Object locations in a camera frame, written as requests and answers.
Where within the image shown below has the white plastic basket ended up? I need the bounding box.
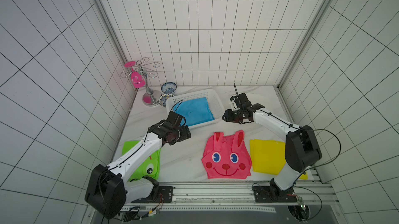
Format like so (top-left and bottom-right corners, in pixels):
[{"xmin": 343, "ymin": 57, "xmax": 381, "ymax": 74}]
[{"xmin": 165, "ymin": 89, "xmax": 225, "ymax": 129}]

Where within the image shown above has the blue raincoat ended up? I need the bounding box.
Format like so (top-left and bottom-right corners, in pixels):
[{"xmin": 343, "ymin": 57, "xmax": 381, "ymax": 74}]
[{"xmin": 172, "ymin": 97, "xmax": 215, "ymax": 126}]

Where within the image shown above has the pink bunny raincoat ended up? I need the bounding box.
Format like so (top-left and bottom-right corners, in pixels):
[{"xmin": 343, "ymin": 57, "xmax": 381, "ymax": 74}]
[{"xmin": 202, "ymin": 130, "xmax": 252, "ymax": 179}]

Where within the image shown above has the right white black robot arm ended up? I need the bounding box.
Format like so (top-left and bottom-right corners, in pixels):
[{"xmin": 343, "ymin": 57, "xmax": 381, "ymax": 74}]
[{"xmin": 222, "ymin": 93, "xmax": 322, "ymax": 199}]

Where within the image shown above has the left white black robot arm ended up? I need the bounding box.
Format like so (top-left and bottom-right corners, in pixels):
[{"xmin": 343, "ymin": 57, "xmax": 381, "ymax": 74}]
[{"xmin": 85, "ymin": 111, "xmax": 191, "ymax": 220}]

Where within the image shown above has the white folded raincoat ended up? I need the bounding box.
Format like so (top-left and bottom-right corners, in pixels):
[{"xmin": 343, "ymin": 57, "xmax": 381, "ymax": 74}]
[{"xmin": 245, "ymin": 93, "xmax": 281, "ymax": 112}]

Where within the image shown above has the green frog folded raincoat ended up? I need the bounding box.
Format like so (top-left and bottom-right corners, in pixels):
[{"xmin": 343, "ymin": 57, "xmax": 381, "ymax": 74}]
[{"xmin": 122, "ymin": 140, "xmax": 161, "ymax": 181}]

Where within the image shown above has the yellow folded raincoat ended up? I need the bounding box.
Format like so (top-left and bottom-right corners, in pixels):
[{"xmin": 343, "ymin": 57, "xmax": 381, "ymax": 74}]
[{"xmin": 249, "ymin": 139, "xmax": 309, "ymax": 180}]

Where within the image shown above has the blue white bowl lower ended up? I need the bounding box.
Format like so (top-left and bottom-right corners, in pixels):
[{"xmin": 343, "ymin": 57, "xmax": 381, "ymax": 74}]
[{"xmin": 159, "ymin": 94, "xmax": 174, "ymax": 107}]

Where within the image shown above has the blue white bowl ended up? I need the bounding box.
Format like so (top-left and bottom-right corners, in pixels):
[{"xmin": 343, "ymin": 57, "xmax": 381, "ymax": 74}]
[
  {"xmin": 159, "ymin": 94, "xmax": 174, "ymax": 107},
  {"xmin": 161, "ymin": 82, "xmax": 177, "ymax": 94}
]

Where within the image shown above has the silver glass holder stand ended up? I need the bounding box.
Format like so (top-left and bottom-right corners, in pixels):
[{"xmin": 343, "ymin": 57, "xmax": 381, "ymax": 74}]
[{"xmin": 120, "ymin": 57, "xmax": 161, "ymax": 106}]

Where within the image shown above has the blue white bowl upper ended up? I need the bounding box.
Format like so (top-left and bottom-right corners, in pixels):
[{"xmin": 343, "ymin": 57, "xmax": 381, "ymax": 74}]
[{"xmin": 161, "ymin": 82, "xmax": 177, "ymax": 94}]

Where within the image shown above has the pink wine glass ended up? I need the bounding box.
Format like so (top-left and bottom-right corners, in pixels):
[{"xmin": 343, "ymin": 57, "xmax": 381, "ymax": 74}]
[{"xmin": 124, "ymin": 61, "xmax": 145, "ymax": 88}]

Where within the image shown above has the left base wiring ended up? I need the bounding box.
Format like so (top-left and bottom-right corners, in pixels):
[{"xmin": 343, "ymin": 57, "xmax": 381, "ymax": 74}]
[{"xmin": 103, "ymin": 192, "xmax": 164, "ymax": 223}]

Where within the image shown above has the base wiring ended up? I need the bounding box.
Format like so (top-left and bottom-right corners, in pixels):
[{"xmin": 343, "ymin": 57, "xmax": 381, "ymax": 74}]
[
  {"xmin": 288, "ymin": 184, "xmax": 324, "ymax": 222},
  {"xmin": 103, "ymin": 192, "xmax": 164, "ymax": 223}
]

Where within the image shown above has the right base wiring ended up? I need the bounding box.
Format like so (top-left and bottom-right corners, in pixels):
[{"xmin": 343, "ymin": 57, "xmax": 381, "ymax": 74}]
[{"xmin": 288, "ymin": 184, "xmax": 324, "ymax": 222}]

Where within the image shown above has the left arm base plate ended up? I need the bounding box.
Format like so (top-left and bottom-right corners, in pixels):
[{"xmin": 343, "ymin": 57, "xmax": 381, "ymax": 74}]
[{"xmin": 132, "ymin": 186, "xmax": 174, "ymax": 203}]

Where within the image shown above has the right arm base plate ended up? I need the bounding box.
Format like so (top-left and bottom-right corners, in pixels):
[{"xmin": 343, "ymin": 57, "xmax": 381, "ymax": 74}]
[{"xmin": 251, "ymin": 183, "xmax": 297, "ymax": 203}]

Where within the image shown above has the aluminium mounting rail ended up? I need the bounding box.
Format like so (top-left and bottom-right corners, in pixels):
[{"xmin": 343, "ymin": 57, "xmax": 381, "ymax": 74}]
[{"xmin": 121, "ymin": 181, "xmax": 338, "ymax": 212}]

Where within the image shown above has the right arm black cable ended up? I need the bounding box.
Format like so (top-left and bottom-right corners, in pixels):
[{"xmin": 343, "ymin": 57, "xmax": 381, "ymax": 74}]
[{"xmin": 299, "ymin": 128, "xmax": 342, "ymax": 175}]

